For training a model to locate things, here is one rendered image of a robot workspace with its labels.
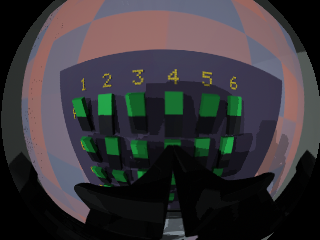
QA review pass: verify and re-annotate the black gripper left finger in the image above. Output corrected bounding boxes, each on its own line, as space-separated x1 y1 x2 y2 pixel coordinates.
73 145 175 239

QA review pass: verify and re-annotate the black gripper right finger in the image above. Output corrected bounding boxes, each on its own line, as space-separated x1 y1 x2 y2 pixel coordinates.
172 145 275 237

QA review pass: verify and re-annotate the dark switch panel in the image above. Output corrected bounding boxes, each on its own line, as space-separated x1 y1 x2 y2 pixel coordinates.
60 49 283 187

